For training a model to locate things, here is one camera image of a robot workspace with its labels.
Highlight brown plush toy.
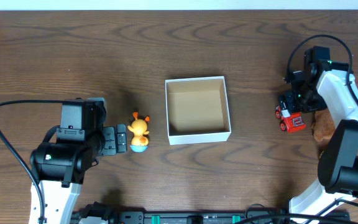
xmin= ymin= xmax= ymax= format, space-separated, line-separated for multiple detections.
xmin=311 ymin=109 xmax=336 ymax=142

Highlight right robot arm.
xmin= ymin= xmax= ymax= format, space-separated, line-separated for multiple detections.
xmin=165 ymin=46 xmax=358 ymax=223

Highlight red toy truck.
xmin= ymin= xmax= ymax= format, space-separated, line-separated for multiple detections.
xmin=275 ymin=93 xmax=306 ymax=133

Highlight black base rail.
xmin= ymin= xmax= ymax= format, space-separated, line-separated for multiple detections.
xmin=70 ymin=201 xmax=351 ymax=224

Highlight white cardboard box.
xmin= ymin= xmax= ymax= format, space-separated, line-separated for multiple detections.
xmin=165 ymin=76 xmax=231 ymax=145

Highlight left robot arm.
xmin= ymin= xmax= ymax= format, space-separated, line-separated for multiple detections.
xmin=29 ymin=98 xmax=127 ymax=223

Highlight orange duck toy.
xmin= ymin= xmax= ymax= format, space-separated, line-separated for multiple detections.
xmin=127 ymin=111 xmax=150 ymax=152

